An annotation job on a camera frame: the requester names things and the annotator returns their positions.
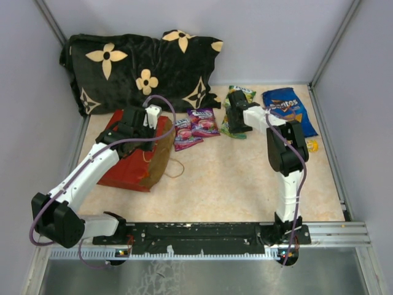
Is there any green Fox's candy packet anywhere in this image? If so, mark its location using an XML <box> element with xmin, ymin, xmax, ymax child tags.
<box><xmin>224</xmin><ymin>85</ymin><xmax>256</xmax><ymax>106</ymax></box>

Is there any purple candy packet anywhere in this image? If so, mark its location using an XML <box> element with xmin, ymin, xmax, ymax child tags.
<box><xmin>174</xmin><ymin>118</ymin><xmax>203</xmax><ymax>152</ymax></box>
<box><xmin>187</xmin><ymin>108</ymin><xmax>220</xmax><ymax>138</ymax></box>

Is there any red brown paper bag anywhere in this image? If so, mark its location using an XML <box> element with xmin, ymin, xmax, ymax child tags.
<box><xmin>98</xmin><ymin>116</ymin><xmax>175</xmax><ymax>192</ymax></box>

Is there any blue Doritos chip bag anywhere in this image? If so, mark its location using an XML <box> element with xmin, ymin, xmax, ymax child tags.
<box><xmin>262</xmin><ymin>87</ymin><xmax>318</xmax><ymax>138</ymax></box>

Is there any yellow M&M's packet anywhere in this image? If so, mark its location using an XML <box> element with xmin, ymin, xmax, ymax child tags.
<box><xmin>306</xmin><ymin>140</ymin><xmax>319</xmax><ymax>152</ymax></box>

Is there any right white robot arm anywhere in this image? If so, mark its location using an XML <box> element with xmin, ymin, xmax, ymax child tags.
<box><xmin>226</xmin><ymin>90</ymin><xmax>309</xmax><ymax>243</ymax></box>

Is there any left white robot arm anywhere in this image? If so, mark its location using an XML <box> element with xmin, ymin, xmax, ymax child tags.
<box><xmin>29</xmin><ymin>104</ymin><xmax>161</xmax><ymax>248</ymax></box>

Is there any black flower pattern pillow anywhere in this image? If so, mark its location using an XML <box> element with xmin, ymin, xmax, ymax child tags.
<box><xmin>59</xmin><ymin>29</ymin><xmax>223</xmax><ymax>116</ymax></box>

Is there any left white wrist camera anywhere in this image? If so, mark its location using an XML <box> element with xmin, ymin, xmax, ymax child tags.
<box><xmin>143</xmin><ymin>104</ymin><xmax>162</xmax><ymax>130</ymax></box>

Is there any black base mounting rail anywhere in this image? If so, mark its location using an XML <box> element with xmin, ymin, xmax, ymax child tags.
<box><xmin>93</xmin><ymin>222</ymin><xmax>311</xmax><ymax>255</ymax></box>

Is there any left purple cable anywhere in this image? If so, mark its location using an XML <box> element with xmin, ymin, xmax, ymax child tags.
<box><xmin>29</xmin><ymin>94</ymin><xmax>177</xmax><ymax>271</ymax></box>

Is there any aluminium frame rail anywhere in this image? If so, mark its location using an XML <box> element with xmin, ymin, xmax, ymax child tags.
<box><xmin>37</xmin><ymin>221</ymin><xmax>369</xmax><ymax>246</ymax></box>

